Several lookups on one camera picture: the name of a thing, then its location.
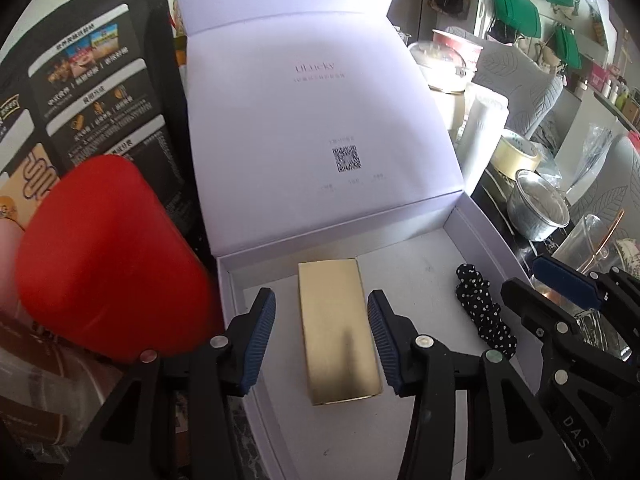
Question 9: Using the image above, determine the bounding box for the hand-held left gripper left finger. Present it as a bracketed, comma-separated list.
[65, 287, 277, 480]

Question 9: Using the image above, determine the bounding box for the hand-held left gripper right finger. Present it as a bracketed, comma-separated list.
[366, 289, 581, 480]

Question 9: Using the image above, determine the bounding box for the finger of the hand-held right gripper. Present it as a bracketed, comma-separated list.
[531, 255, 640, 342]
[501, 277, 597, 377]

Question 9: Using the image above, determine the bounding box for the gold rectangular box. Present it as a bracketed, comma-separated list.
[297, 257, 385, 406]

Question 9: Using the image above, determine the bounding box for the black polka dot scrunchie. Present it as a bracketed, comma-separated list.
[455, 262, 518, 360]

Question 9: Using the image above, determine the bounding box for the white hinged gift box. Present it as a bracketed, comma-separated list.
[175, 0, 538, 480]

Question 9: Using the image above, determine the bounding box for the clear glass cup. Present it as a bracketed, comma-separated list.
[550, 210, 628, 361]

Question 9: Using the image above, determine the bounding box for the rose gold metal straw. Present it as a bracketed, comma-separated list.
[590, 210, 626, 261]

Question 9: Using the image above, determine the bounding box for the small metal pot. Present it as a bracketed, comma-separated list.
[506, 170, 572, 242]

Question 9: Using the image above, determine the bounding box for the grey leaf pattern chair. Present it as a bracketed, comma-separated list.
[565, 132, 640, 241]
[445, 27, 566, 141]

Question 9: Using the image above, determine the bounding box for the clear plastic bag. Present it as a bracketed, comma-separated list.
[542, 127, 618, 206]

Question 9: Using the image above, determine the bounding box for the beige tape roll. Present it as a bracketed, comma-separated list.
[487, 135, 543, 181]

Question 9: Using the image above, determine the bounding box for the red canister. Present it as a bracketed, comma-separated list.
[14, 155, 221, 363]

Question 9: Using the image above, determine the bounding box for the white carton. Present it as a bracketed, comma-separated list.
[457, 84, 510, 196]

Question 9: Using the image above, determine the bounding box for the row of small bottles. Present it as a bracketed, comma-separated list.
[602, 75, 640, 126]

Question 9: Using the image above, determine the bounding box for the brown label spice jar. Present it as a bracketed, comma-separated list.
[0, 310, 151, 431]

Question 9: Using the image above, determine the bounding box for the clear lidded bowl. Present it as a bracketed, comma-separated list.
[407, 40, 473, 95]

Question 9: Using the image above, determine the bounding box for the red paper cup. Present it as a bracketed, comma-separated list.
[432, 29, 485, 68]

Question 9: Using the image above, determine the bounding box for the yellow printed snack bag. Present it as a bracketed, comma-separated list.
[0, 87, 63, 233]

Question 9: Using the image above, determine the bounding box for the green tote bag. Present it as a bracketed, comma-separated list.
[490, 0, 543, 38]

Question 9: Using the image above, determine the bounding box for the black printed bag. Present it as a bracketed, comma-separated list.
[0, 0, 201, 241]

